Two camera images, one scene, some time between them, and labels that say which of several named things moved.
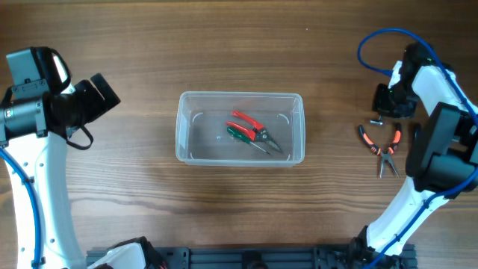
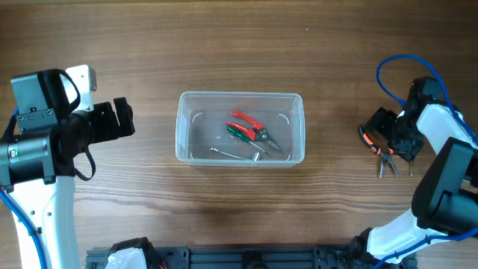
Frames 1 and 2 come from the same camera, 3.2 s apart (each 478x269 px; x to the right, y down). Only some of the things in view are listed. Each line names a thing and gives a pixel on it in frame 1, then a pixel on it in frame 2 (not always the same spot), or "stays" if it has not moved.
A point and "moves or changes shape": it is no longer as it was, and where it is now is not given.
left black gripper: x=95 y=100 to x=110 y=129
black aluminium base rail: x=278 y=257 stays
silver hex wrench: x=376 y=122 moves or changes shape
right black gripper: x=380 y=106 to x=380 y=122
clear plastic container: x=240 y=128 stays
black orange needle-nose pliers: x=385 y=157 stays
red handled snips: x=255 y=132 stays
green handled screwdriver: x=244 y=138 stays
